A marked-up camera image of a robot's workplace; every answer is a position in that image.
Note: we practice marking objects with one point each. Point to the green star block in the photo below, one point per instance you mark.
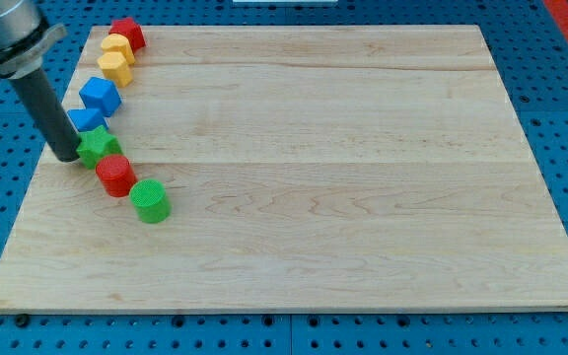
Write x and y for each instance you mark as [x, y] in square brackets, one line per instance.
[96, 144]

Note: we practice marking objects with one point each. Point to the red block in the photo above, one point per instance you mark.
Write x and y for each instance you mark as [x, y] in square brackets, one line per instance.
[129, 28]

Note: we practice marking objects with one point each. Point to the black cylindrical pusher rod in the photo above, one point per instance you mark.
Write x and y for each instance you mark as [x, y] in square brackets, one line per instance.
[42, 104]

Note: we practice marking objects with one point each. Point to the green cylinder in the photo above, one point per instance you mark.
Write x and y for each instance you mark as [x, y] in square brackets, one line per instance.
[150, 201]

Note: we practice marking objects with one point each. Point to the yellow hexagon block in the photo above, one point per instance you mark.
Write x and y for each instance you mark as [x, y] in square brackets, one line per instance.
[115, 68]

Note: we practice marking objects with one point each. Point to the red cylinder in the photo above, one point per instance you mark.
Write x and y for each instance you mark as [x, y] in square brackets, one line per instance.
[116, 175]

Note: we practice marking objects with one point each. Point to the wooden board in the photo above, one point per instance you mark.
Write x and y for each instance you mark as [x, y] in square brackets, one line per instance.
[335, 170]

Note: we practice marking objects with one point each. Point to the yellow block upper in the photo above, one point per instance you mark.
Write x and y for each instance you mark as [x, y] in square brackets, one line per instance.
[118, 43]

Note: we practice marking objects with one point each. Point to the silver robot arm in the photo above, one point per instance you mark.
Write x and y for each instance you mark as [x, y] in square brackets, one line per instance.
[25, 37]

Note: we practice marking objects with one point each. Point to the blue flat block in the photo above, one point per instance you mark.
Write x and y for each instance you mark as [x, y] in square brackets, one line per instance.
[87, 119]

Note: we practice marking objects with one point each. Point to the blue cube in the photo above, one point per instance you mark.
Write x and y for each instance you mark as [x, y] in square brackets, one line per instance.
[101, 94]

